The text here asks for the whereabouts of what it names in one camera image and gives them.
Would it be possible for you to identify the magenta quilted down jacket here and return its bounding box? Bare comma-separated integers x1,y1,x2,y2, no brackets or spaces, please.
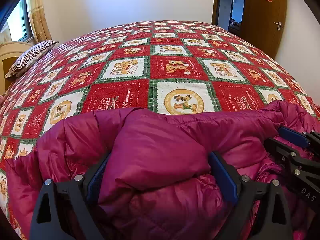
6,101,319,239

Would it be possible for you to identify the brown wooden door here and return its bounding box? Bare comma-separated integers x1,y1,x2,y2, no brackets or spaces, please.
240,0,287,59

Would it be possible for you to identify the red patchwork bear bedspread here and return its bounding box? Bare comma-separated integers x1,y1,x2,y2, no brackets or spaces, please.
1,21,319,239

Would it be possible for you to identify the striped plaid pillow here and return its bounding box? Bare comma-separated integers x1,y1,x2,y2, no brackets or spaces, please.
4,40,58,78

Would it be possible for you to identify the cream wooden headboard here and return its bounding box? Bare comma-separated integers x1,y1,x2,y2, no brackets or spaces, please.
0,41,33,95

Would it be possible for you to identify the beige right curtain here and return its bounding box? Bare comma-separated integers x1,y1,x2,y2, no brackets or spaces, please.
27,0,52,43

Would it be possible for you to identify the silver door handle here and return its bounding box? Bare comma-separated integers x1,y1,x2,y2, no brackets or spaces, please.
273,22,281,31

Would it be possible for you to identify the window with dark frame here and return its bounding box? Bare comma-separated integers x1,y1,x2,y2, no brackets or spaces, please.
7,0,33,42

